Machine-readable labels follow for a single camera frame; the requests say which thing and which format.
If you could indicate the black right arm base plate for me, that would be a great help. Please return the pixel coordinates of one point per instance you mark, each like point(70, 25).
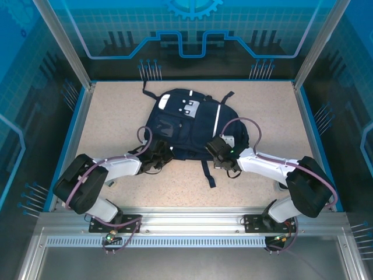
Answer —
point(250, 223)

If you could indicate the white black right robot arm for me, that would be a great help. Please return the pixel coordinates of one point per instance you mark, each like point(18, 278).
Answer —
point(262, 166)

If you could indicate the grey metal front tray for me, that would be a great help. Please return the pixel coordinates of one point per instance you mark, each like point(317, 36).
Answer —
point(189, 262)

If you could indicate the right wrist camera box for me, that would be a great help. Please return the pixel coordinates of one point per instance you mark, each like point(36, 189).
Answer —
point(228, 140)

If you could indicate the aluminium frame post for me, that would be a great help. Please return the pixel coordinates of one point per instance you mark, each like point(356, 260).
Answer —
point(320, 43)
point(66, 43)

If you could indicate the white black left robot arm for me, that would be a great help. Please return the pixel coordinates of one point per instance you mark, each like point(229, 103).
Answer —
point(122, 167)

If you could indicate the navy blue student backpack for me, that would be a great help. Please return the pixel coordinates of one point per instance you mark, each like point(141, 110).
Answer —
point(201, 122)

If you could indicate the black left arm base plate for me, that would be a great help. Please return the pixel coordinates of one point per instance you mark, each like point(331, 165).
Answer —
point(131, 217)

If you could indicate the aluminium side rail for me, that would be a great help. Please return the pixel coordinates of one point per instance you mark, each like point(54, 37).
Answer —
point(82, 116)

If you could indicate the small grey box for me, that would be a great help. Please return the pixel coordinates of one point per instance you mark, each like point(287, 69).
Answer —
point(111, 184)

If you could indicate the aluminium front rail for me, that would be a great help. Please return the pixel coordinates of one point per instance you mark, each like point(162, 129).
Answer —
point(189, 218)

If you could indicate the small green-lit connector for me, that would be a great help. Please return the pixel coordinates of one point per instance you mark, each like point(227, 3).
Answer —
point(110, 237)
point(279, 238)

